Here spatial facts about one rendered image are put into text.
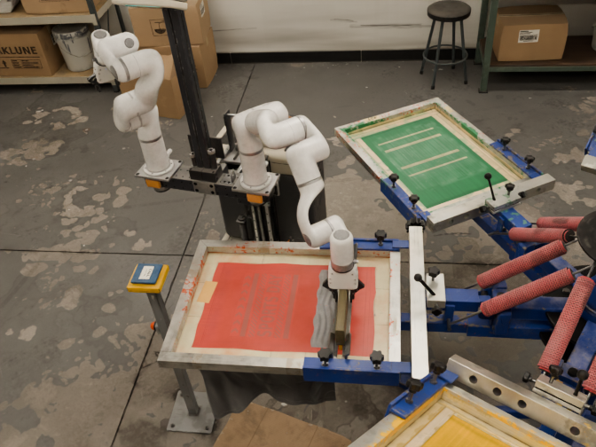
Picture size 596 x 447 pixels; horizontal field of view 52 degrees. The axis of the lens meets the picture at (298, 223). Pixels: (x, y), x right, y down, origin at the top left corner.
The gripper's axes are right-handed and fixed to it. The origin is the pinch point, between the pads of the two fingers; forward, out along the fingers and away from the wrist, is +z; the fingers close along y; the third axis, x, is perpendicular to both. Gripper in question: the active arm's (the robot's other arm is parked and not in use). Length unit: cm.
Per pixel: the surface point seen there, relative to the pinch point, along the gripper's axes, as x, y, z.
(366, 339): 13.6, -8.4, 5.9
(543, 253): -5, -63, -18
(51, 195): -177, 225, 102
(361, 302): -2.3, -5.9, 5.9
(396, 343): 17.6, -17.9, 2.4
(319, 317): 5.5, 8.1, 5.3
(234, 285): -8.6, 41.4, 6.0
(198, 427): -3, 72, 101
